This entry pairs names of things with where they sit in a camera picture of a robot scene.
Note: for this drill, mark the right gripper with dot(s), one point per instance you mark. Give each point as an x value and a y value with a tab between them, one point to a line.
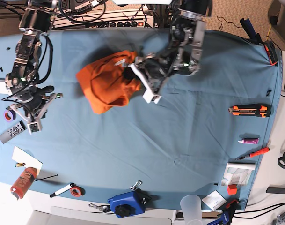
32	104

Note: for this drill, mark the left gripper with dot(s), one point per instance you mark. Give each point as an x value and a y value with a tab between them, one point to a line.
153	70

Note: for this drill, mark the orange t-shirt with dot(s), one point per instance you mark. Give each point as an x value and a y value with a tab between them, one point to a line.
103	85

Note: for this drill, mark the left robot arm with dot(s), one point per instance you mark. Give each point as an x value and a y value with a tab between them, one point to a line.
183	52

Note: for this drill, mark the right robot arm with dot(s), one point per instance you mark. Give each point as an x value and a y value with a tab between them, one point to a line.
37	21

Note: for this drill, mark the purple tape roll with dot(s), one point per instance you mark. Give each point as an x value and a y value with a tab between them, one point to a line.
9	115

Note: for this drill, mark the grey remote control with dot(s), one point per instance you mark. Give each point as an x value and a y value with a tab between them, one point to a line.
12	132

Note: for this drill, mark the white rectangular box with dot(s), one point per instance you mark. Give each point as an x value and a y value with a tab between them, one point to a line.
3	89

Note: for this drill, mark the white paper sheet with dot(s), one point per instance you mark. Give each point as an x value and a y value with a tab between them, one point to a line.
21	156

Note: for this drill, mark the AA battery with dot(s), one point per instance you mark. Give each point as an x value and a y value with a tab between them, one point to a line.
19	164

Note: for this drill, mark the red drink can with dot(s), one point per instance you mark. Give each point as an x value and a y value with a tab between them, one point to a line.
23	182

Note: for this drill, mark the white marker pen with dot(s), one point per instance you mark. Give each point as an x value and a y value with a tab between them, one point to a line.
62	190

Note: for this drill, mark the blue table cloth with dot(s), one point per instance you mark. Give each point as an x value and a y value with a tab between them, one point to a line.
177	147

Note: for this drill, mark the red tape roll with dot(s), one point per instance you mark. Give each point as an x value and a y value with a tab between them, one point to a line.
77	191

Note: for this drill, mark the silver carabiner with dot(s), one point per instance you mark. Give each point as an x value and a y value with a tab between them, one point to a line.
136	185

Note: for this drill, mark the blue plastic clamp block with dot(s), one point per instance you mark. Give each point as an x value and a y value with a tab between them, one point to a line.
129	204

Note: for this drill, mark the silver key clip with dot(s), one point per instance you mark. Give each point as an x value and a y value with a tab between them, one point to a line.
102	208

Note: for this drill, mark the orange black utility knife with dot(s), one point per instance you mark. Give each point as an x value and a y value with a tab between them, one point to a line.
258	110

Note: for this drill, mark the purple tube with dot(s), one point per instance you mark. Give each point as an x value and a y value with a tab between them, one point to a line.
249	141

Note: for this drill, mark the orange black clamp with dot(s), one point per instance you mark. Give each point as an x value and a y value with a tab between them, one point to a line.
271	52

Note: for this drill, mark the clear plastic cup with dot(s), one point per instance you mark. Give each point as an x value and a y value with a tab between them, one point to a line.
191	209

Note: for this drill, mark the white card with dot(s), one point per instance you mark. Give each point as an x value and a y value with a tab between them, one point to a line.
214	200

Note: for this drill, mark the small red cube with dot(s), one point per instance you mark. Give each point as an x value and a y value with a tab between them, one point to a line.
232	189

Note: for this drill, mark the blue spring clamp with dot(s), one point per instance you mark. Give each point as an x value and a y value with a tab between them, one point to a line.
225	218

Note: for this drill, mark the black power brick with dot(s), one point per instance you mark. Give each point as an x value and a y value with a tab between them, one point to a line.
276	190

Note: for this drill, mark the red handled screwdriver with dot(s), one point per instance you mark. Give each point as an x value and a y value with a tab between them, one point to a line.
254	154

